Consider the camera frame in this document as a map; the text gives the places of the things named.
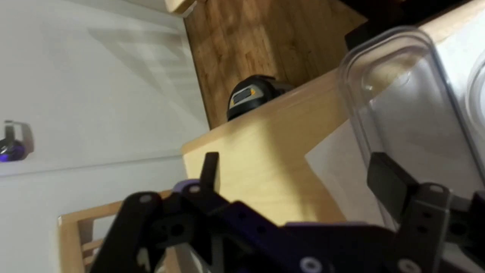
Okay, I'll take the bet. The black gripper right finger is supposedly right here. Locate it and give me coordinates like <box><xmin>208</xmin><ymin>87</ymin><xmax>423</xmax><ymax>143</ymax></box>
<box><xmin>367</xmin><ymin>152</ymin><xmax>453</xmax><ymax>273</ymax></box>

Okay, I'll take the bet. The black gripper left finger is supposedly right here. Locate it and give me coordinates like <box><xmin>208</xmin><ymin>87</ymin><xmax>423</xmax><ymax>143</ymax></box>
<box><xmin>89</xmin><ymin>151</ymin><xmax>221</xmax><ymax>273</ymax></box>

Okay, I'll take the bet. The clear plastic container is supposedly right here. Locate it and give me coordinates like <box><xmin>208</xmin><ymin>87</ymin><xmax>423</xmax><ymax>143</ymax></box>
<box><xmin>338</xmin><ymin>26</ymin><xmax>485</xmax><ymax>231</ymax></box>
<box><xmin>462</xmin><ymin>51</ymin><xmax>485</xmax><ymax>172</ymax></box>

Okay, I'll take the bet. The wooden slatted chair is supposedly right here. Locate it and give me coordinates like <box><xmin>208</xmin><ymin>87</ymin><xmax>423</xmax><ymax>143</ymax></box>
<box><xmin>56</xmin><ymin>189</ymin><xmax>203</xmax><ymax>273</ymax></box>

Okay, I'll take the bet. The white paper sheet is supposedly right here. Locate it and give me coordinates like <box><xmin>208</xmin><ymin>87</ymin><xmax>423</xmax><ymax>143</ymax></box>
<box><xmin>303</xmin><ymin>20</ymin><xmax>485</xmax><ymax>230</ymax></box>

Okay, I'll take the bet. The black rounded floor device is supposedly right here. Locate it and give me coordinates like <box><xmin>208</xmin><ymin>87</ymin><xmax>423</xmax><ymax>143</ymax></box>
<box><xmin>224</xmin><ymin>75</ymin><xmax>292</xmax><ymax>124</ymax></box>

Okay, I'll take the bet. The black floor stand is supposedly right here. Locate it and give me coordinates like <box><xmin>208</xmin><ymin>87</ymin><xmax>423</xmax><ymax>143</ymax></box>
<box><xmin>342</xmin><ymin>0</ymin><xmax>474</xmax><ymax>52</ymax></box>

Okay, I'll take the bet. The purple black cable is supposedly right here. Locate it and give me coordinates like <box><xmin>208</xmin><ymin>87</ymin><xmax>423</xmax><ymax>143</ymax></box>
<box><xmin>0</xmin><ymin>119</ymin><xmax>36</xmax><ymax>164</ymax></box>

